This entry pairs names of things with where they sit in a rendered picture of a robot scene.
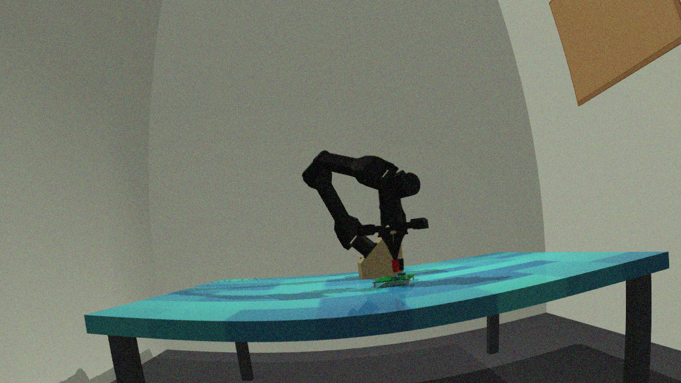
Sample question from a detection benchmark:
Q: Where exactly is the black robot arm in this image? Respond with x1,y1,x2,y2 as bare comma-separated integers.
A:
302,151,421,258

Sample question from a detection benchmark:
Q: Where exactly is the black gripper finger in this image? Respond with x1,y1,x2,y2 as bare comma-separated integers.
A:
378,234,395,260
393,232,408,260

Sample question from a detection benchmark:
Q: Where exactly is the green circuit board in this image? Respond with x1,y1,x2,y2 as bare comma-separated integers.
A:
373,258,415,288

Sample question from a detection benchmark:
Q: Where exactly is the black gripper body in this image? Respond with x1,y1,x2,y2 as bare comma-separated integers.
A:
356,199,429,236

